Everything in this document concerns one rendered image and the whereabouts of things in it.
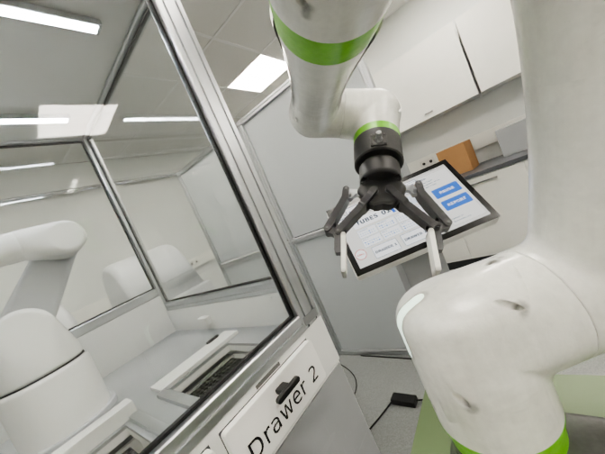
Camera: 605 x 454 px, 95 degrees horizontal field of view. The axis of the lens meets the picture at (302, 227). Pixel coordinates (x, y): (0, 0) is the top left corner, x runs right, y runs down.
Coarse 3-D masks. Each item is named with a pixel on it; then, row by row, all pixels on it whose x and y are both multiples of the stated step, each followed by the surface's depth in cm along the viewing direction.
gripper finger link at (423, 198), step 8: (416, 184) 48; (424, 192) 47; (416, 200) 49; (424, 200) 46; (432, 200) 46; (424, 208) 47; (432, 208) 45; (440, 208) 45; (432, 216) 46; (440, 216) 44; (448, 224) 43
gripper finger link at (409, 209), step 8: (392, 192) 47; (400, 192) 47; (400, 200) 46; (408, 200) 46; (400, 208) 48; (408, 208) 46; (416, 208) 46; (408, 216) 48; (416, 216) 45; (424, 216) 45; (424, 224) 45; (432, 224) 44; (440, 224) 43
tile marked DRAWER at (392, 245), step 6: (390, 240) 98; (396, 240) 98; (378, 246) 98; (384, 246) 98; (390, 246) 97; (396, 246) 96; (378, 252) 97; (384, 252) 96; (390, 252) 96; (378, 258) 96
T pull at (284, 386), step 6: (294, 378) 62; (282, 384) 62; (288, 384) 61; (294, 384) 61; (276, 390) 61; (282, 390) 60; (288, 390) 60; (282, 396) 58; (276, 402) 58; (282, 402) 58
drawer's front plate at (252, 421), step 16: (304, 352) 70; (288, 368) 65; (304, 368) 69; (320, 368) 73; (272, 384) 61; (304, 384) 68; (320, 384) 71; (256, 400) 58; (272, 400) 60; (288, 400) 63; (304, 400) 66; (240, 416) 54; (256, 416) 57; (272, 416) 59; (288, 416) 62; (224, 432) 52; (240, 432) 53; (256, 432) 56; (272, 432) 58; (240, 448) 53; (256, 448) 55; (272, 448) 57
